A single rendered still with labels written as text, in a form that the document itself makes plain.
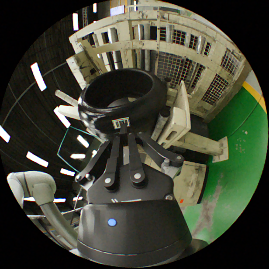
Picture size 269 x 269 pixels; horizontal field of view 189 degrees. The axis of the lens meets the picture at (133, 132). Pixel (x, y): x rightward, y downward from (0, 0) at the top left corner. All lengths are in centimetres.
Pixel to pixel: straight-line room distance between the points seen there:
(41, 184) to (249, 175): 135
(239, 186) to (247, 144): 37
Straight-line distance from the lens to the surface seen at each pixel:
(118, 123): 30
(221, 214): 112
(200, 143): 86
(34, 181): 51
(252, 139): 101
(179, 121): 33
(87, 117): 38
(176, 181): 97
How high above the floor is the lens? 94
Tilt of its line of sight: 11 degrees up
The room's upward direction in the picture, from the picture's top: 75 degrees counter-clockwise
